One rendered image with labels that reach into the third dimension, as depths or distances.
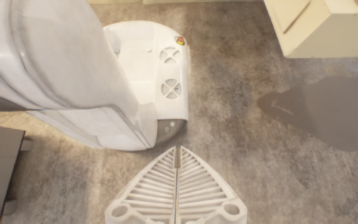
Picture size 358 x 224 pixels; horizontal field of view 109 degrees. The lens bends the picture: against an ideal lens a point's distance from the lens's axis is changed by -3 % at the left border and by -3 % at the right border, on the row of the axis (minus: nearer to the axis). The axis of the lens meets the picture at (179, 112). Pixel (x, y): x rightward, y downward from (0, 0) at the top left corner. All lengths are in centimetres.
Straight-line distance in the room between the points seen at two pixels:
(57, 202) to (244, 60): 152
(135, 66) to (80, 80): 53
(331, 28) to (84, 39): 39
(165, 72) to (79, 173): 79
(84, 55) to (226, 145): 82
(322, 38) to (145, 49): 65
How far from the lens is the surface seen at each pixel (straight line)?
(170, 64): 62
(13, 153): 123
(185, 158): 16
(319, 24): 35
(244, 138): 94
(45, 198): 119
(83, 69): 21
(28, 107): 24
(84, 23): 23
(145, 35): 81
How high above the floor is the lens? 85
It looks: 72 degrees down
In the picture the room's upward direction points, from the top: 4 degrees counter-clockwise
